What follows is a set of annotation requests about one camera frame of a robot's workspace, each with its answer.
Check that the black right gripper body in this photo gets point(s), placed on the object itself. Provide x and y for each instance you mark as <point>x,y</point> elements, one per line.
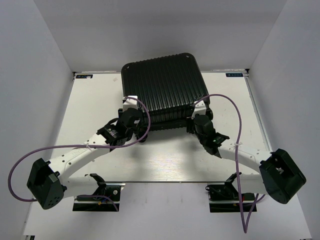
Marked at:
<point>202,140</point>

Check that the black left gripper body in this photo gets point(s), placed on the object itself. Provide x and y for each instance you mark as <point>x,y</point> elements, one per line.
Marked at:
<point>129,134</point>

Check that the black suitcase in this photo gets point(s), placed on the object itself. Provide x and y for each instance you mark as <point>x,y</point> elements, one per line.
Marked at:
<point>168,86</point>

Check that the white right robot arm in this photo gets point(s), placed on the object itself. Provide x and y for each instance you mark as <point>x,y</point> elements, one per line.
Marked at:
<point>277,175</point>

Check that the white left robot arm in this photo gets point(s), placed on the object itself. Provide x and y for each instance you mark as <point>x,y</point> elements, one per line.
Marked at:
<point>51,181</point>

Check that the blue label sticker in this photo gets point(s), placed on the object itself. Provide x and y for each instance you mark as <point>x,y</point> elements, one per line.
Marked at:
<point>84,76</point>
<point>234,75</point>

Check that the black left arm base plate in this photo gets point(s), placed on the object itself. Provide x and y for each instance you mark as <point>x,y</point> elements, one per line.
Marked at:
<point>106,198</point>

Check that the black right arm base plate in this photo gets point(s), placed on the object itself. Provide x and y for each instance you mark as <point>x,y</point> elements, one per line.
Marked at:
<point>223,198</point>

